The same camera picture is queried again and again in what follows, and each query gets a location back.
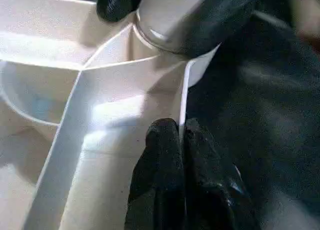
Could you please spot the black work mat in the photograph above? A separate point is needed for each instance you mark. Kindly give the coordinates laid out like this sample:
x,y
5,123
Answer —
x,y
262,114

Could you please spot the white plastic table leg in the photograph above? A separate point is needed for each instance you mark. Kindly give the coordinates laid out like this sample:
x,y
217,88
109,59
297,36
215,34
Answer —
x,y
165,17

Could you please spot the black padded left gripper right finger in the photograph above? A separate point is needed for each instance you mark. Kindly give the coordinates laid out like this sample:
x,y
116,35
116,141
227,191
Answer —
x,y
212,190

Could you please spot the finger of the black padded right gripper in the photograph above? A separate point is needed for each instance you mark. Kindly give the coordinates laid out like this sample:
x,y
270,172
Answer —
x,y
215,24
117,4

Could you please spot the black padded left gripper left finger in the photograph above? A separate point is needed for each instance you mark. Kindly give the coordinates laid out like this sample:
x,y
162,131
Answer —
x,y
160,180

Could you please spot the white plastic table top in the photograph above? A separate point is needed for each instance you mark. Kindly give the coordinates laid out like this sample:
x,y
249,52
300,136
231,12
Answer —
x,y
87,102

